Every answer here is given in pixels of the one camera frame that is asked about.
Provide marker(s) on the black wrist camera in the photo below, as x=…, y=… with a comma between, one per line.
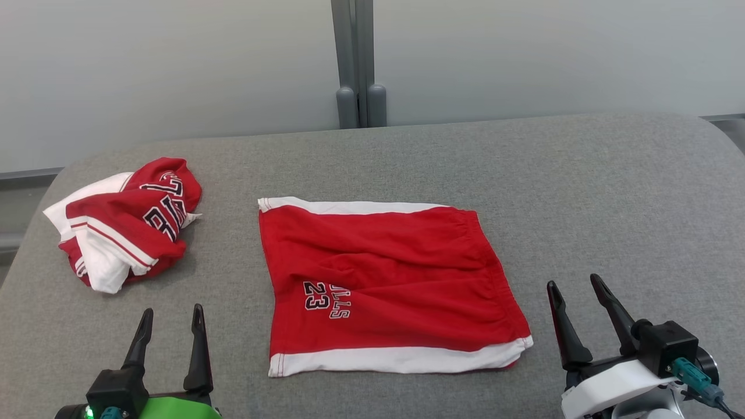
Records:
x=666, y=346
x=116, y=390

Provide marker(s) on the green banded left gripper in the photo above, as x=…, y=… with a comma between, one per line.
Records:
x=180, y=407

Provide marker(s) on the red white basketball jersey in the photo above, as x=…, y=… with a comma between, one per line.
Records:
x=116, y=221

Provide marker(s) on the red white-trimmed basketball shorts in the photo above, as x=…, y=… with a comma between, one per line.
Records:
x=378, y=256

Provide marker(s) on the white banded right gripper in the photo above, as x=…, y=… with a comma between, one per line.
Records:
x=605, y=390

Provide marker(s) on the grey partition base rail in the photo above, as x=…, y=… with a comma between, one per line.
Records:
x=724, y=117
x=29, y=173

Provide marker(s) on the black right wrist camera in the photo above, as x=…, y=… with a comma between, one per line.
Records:
x=666, y=346

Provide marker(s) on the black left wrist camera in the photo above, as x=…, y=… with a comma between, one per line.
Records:
x=116, y=390

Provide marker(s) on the grey double partition post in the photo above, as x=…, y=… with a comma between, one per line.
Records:
x=349, y=58

